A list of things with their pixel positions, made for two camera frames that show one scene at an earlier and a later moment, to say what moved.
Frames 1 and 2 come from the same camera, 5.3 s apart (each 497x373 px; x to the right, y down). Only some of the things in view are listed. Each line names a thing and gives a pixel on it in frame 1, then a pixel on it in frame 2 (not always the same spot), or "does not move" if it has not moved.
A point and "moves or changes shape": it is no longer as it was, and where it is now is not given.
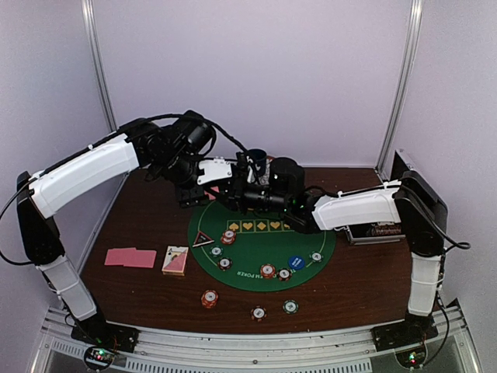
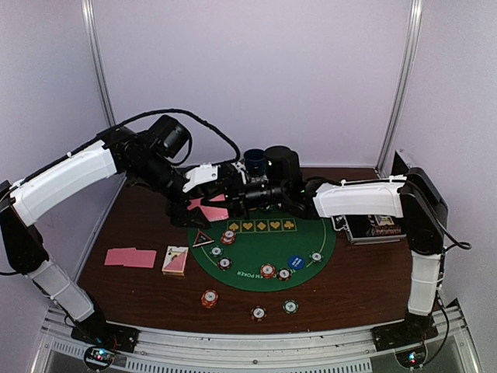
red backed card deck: x=210 y=196 moves or changes shape
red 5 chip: x=268 y=270 does not move
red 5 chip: x=228 y=237 does not move
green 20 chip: x=216 y=250 does not move
